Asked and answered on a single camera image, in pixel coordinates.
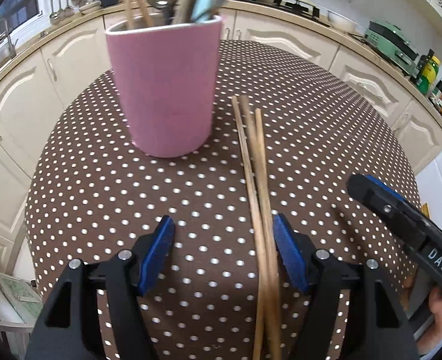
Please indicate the white bowl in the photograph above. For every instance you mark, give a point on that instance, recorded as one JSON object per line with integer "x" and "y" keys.
{"x": 341, "y": 20}

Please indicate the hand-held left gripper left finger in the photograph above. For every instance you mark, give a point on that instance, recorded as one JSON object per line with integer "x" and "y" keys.
{"x": 157, "y": 255}

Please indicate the person's right hand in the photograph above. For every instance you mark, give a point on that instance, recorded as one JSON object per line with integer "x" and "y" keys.
{"x": 440, "y": 315}

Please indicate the green electric grill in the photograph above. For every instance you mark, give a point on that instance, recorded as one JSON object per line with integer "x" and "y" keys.
{"x": 389, "y": 45}

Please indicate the dark sauce bottle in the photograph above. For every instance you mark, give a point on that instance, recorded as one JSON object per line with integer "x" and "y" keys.
{"x": 441, "y": 86}

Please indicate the green jar yellow lid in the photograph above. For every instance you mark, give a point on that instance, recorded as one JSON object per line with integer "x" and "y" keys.
{"x": 431, "y": 77}

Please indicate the black gas stove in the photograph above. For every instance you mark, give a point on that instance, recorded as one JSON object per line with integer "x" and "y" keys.
{"x": 296, "y": 7}

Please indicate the brown polka dot tablecloth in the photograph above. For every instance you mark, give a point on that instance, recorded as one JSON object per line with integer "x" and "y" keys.
{"x": 318, "y": 138}

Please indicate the pink utensil holder cup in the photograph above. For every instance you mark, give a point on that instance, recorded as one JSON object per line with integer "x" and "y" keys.
{"x": 168, "y": 93}

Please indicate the metal faucet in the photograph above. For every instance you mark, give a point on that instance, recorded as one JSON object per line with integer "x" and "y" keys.
{"x": 9, "y": 43}

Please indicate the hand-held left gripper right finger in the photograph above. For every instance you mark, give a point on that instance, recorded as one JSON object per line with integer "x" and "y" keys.
{"x": 288, "y": 255}

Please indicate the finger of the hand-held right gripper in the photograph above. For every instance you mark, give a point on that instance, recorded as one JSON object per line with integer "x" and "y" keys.
{"x": 386, "y": 206}

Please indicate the cream kitchen cabinets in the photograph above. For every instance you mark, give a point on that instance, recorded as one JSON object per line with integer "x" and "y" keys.
{"x": 292, "y": 41}

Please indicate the green patterned box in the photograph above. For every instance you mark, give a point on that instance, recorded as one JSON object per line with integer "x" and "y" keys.
{"x": 14, "y": 292}

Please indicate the dark oil bottle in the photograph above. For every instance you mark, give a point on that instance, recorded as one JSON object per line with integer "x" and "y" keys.
{"x": 423, "y": 65}

